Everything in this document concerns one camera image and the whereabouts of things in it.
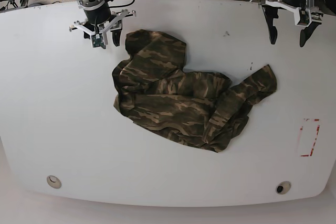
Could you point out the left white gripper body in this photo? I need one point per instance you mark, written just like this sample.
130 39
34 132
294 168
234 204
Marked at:
315 15

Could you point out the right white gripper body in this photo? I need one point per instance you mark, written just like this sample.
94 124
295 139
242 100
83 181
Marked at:
103 28

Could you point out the red tape rectangle marking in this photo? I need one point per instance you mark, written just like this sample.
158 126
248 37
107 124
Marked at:
308 137

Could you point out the right table cable grommet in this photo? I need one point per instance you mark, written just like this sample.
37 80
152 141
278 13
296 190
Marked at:
283 187

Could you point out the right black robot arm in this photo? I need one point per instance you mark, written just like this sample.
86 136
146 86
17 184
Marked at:
103 16

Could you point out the left table cable grommet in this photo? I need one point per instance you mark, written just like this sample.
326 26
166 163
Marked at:
54 182

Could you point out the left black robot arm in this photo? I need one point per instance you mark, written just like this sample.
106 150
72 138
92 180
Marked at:
295 3

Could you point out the camouflage T-shirt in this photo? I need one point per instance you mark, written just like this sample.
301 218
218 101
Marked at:
197 109

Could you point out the table cable grommet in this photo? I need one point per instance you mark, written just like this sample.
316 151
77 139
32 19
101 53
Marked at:
283 187
54 182

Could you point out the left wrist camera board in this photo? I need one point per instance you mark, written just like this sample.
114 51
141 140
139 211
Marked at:
304 18

